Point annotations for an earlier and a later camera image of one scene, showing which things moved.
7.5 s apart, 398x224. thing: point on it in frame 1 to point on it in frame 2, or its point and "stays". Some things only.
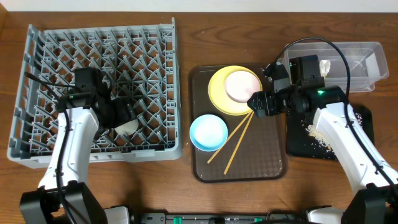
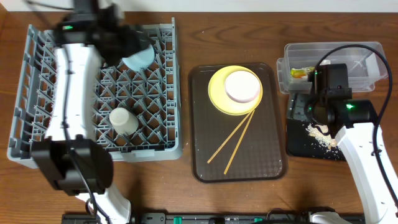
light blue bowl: [208, 132] to [142, 59]
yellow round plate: [217, 95] stays
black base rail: [275, 217] stays
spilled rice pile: [314, 132] stays
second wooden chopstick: [237, 147] stays
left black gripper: [123, 113] to [131, 43]
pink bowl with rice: [239, 86] stays
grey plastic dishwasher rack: [139, 63] stays
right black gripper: [262, 104] to [300, 106]
